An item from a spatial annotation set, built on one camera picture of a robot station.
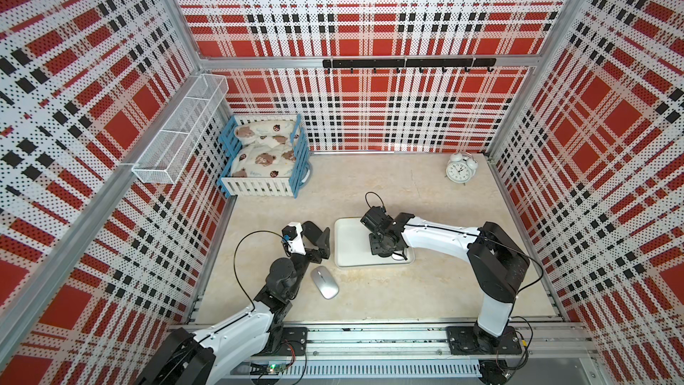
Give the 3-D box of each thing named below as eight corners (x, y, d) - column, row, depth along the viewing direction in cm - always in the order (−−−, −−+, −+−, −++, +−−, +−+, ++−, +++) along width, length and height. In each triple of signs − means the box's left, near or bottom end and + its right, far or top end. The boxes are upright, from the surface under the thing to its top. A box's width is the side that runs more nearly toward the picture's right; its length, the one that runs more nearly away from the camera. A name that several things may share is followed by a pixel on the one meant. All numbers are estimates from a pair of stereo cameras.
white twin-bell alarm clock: (446, 185, 111) (454, 167, 102) (443, 172, 116) (450, 153, 107) (469, 185, 111) (479, 166, 102) (465, 172, 116) (473, 153, 107)
